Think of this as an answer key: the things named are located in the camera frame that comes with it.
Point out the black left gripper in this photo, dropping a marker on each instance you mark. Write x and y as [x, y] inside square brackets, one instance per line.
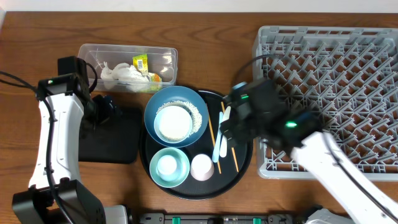
[106, 109]

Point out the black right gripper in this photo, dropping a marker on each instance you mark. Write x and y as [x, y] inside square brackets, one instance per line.
[237, 123]

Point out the white napkin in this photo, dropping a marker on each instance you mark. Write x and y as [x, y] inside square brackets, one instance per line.
[109, 76]
[134, 80]

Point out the pink cup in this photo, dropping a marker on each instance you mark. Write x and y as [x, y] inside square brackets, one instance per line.
[201, 167]

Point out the yellow snack wrapper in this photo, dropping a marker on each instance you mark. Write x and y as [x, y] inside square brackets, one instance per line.
[141, 64]

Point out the light blue small bowl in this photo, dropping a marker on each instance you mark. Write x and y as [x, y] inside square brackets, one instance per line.
[173, 124]

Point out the teal green bowl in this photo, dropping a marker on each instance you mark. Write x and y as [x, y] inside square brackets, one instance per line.
[182, 162]

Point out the light blue cup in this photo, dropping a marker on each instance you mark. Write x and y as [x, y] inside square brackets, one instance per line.
[167, 168]

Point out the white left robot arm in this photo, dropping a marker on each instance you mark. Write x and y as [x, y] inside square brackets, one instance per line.
[55, 192]

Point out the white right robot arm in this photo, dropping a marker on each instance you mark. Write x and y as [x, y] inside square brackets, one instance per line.
[301, 136]

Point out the clear plastic waste bin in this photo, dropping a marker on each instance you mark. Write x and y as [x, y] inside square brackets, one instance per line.
[162, 61]

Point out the grey dishwasher rack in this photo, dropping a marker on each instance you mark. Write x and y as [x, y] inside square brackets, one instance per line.
[347, 76]

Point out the right wooden chopstick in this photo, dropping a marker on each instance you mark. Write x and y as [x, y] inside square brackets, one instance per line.
[232, 149]

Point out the black rectangular tray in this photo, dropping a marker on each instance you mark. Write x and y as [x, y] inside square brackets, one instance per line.
[114, 141]

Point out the round black serving tray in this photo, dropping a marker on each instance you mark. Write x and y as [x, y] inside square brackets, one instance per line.
[218, 183]

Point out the dark blue plate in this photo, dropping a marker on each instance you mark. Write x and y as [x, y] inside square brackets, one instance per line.
[175, 93]

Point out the black rail with green clips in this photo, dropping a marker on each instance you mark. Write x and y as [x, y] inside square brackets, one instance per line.
[160, 218]

